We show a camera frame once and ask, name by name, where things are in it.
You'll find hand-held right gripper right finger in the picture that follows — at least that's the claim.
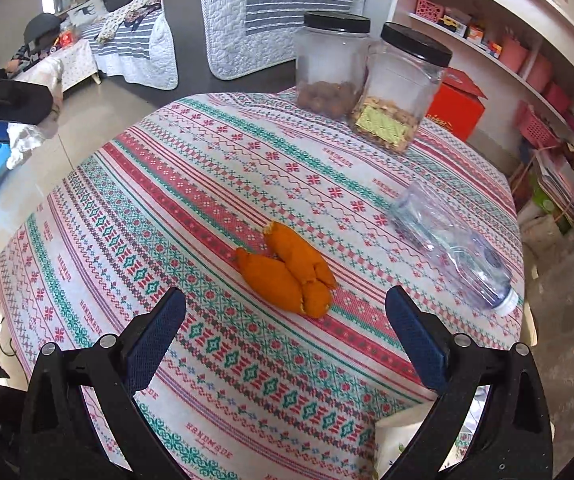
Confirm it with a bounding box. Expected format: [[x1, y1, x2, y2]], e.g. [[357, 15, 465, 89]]
[[384, 285, 554, 480]]

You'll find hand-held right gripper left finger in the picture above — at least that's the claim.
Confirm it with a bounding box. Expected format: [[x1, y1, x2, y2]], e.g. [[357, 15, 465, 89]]
[[19, 287, 188, 480]]

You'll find clear plastic bottle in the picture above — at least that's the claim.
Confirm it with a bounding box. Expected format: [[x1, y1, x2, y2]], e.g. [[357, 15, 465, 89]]
[[389, 180, 519, 317]]

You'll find orange peel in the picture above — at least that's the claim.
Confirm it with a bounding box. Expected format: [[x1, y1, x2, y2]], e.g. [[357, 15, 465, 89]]
[[236, 221, 338, 318]]

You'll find low table with floral cloth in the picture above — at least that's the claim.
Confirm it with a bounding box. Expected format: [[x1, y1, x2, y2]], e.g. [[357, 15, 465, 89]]
[[17, 39, 102, 95]]

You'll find black chair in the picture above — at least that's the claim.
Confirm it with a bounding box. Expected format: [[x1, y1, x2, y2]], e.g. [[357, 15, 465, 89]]
[[23, 14, 62, 47]]

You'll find white animal print cushion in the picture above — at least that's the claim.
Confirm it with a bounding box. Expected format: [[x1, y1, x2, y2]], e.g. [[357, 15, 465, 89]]
[[67, 0, 108, 26]]

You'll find floral cloth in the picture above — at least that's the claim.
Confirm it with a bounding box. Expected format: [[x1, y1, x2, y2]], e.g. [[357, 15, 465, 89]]
[[97, 0, 162, 43]]

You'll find patterned striped tablecloth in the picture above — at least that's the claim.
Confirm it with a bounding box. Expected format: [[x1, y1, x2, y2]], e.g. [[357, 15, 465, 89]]
[[0, 91, 525, 480]]

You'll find pile of papers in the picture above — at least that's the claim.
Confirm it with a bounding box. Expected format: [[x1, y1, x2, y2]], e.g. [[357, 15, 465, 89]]
[[534, 145, 574, 223]]

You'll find grey sofa with quilted cover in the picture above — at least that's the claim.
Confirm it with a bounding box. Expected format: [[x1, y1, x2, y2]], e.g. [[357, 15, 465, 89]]
[[67, 0, 368, 103]]

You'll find red cardboard box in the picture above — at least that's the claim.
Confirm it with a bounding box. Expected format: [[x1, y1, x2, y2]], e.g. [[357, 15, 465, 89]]
[[424, 67, 488, 143]]

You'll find pink plastic basket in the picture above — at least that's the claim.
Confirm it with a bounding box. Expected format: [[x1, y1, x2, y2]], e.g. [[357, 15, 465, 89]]
[[514, 100, 572, 151]]

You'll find clear jar with yellow label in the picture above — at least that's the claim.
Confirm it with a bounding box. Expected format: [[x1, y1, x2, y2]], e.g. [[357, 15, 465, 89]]
[[351, 22, 454, 153]]

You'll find dark pink container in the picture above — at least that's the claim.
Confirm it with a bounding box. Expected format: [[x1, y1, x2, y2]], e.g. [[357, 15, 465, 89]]
[[544, 82, 572, 116]]

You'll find clear jar with brown nuts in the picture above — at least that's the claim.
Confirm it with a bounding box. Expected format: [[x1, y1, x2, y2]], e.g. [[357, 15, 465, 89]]
[[294, 11, 372, 121]]

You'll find pink pen holder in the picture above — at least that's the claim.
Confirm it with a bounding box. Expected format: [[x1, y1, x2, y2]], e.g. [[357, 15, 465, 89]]
[[499, 35, 528, 73], [527, 52, 552, 91]]

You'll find pink lattice box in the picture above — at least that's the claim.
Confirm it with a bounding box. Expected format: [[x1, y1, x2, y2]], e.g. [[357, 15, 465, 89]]
[[414, 0, 448, 23]]

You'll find white bookshelf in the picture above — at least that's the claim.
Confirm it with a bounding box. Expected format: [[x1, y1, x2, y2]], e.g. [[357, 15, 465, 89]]
[[387, 0, 574, 171]]

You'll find thin floor cable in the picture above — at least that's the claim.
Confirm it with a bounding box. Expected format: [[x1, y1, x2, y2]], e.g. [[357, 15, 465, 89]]
[[0, 305, 18, 357]]

